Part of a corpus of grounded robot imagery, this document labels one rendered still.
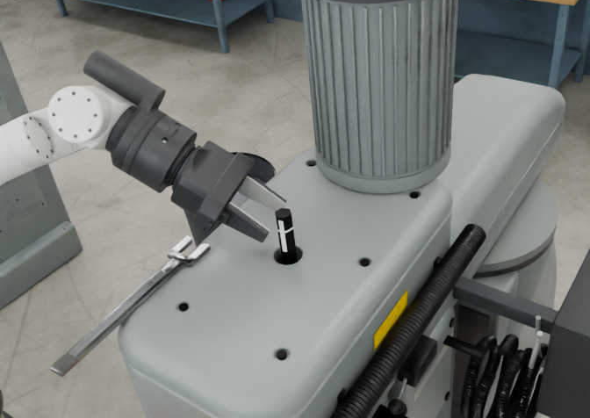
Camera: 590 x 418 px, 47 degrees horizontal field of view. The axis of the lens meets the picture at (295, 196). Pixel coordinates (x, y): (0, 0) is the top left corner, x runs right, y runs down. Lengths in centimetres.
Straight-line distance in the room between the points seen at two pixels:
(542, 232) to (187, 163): 82
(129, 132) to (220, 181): 12
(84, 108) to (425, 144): 44
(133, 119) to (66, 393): 263
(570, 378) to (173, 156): 65
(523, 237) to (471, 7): 414
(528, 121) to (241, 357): 83
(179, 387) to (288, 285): 18
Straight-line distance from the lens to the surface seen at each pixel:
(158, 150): 82
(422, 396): 122
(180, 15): 619
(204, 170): 83
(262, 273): 85
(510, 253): 137
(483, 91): 147
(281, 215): 83
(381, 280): 84
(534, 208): 148
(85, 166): 478
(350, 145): 93
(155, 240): 397
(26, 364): 358
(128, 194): 439
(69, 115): 83
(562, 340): 105
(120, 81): 85
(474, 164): 125
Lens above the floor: 248
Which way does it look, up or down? 37 degrees down
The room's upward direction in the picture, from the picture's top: 7 degrees counter-clockwise
